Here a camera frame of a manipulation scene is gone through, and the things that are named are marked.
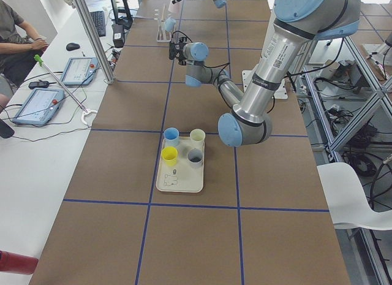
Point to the red fire extinguisher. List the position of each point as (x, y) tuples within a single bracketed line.
[(17, 263)]

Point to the teach pendant tablet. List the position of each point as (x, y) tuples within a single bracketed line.
[(39, 108), (79, 71)]

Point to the black label box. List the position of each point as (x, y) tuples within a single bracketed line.
[(118, 35)]

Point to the far teach pendant tablet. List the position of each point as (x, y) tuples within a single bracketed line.
[(79, 71)]

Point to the grey cup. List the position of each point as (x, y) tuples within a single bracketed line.
[(195, 158)]

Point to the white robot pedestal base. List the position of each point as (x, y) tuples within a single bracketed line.
[(280, 93)]

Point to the black keyboard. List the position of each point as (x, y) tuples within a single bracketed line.
[(98, 19)]

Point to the cream white cup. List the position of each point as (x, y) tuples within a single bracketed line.
[(197, 137)]

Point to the cream plastic tray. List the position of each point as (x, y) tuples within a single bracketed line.
[(181, 177)]

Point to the yellow cup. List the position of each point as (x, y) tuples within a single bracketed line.
[(169, 154)]

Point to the aluminium frame post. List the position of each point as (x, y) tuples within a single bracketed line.
[(93, 37)]

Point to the seated person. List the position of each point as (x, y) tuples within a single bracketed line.
[(20, 42)]

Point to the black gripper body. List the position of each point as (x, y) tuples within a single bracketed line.
[(180, 51)]

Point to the white wire cup rack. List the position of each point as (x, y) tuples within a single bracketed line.
[(157, 18)]

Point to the metal grabber stick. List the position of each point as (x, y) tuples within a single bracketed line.
[(84, 111)]

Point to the white plastic chair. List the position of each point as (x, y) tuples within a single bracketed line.
[(346, 200)]

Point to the black computer mouse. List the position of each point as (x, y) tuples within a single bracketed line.
[(72, 46)]

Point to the near teach pendant tablet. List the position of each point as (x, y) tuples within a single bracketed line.
[(39, 108)]

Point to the light blue cup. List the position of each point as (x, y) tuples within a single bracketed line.
[(169, 24)]

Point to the wooden rack dowel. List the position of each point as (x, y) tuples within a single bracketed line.
[(162, 33)]

